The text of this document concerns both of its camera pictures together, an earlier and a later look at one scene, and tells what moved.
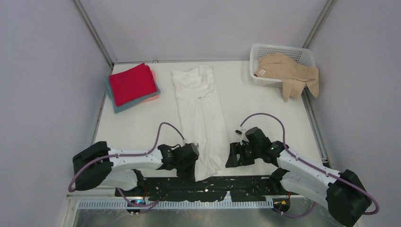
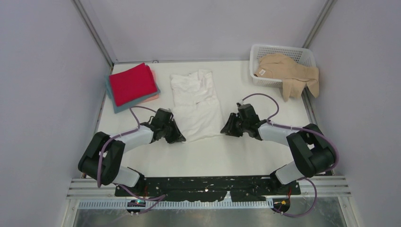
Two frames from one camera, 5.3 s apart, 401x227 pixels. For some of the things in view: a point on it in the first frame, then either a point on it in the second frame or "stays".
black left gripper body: [185, 170] -> [164, 128]
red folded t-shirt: [133, 84] stays
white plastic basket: [304, 56] stays
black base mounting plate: [194, 189] stays
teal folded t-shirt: [126, 106] stays
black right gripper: [235, 148] -> [229, 129]
